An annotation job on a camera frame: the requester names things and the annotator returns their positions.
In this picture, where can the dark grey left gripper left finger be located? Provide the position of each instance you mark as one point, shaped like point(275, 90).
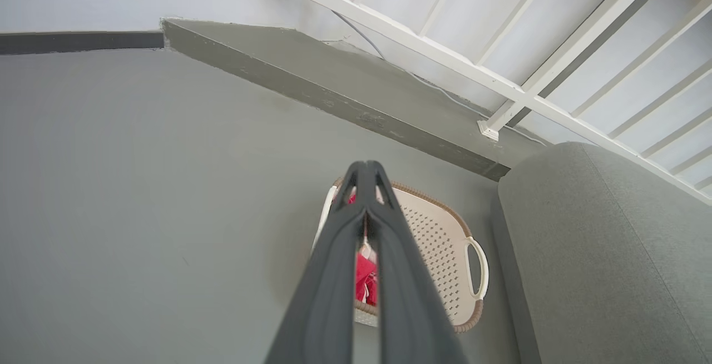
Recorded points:
point(328, 286)

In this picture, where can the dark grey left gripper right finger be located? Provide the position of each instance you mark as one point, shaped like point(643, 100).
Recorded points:
point(406, 286)

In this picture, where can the white plastic laundry basket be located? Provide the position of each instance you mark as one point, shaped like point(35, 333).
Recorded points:
point(439, 247)

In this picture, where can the red and white garment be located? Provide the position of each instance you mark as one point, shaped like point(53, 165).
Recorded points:
point(365, 278)

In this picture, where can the grey fabric sofa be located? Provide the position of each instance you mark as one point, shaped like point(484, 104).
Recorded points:
point(601, 264)

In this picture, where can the raised grey concrete step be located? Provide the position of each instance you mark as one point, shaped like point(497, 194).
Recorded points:
point(345, 80)

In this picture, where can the white wooden railing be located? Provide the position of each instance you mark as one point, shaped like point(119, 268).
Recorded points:
point(500, 83)

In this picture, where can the black wall baseboard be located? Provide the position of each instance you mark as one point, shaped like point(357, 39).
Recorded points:
point(78, 42)

